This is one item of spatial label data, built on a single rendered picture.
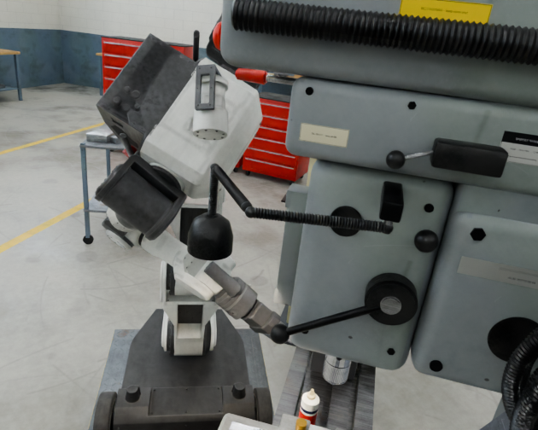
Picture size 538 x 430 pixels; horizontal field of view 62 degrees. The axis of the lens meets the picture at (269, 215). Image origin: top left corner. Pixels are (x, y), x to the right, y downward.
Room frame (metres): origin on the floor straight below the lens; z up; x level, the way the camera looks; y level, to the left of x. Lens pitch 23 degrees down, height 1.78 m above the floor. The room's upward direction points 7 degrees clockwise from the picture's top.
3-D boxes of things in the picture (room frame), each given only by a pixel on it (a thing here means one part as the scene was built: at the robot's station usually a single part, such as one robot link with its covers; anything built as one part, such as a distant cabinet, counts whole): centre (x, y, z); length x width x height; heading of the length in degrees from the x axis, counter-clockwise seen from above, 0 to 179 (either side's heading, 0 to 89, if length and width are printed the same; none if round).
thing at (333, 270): (0.65, -0.16, 1.47); 0.21 x 0.19 x 0.32; 168
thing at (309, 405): (0.78, -0.14, 0.99); 0.04 x 0.04 x 0.11
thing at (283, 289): (0.67, -0.05, 1.45); 0.04 x 0.04 x 0.21; 78
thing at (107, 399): (1.09, 0.47, 0.50); 0.20 x 0.05 x 0.20; 11
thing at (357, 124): (0.64, -0.20, 1.68); 0.34 x 0.24 x 0.10; 78
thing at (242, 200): (0.55, 0.05, 1.58); 0.17 x 0.01 x 0.01; 23
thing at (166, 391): (1.38, 0.25, 0.59); 0.64 x 0.52 x 0.33; 11
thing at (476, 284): (0.61, -0.34, 1.47); 0.24 x 0.19 x 0.26; 168
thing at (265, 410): (1.19, -0.05, 0.50); 0.20 x 0.05 x 0.20; 11
